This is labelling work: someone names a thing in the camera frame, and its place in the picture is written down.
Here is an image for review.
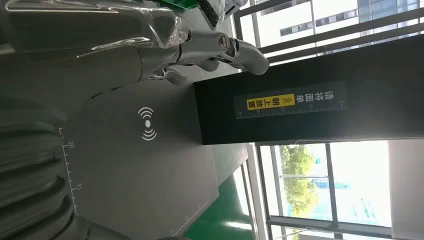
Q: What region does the grey package with red print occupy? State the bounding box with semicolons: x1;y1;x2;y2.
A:
197;0;250;31

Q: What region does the black inbound scanner machine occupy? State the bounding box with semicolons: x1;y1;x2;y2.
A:
59;34;424;240

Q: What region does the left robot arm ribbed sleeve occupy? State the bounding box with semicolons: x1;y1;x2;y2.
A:
0;95;130;240

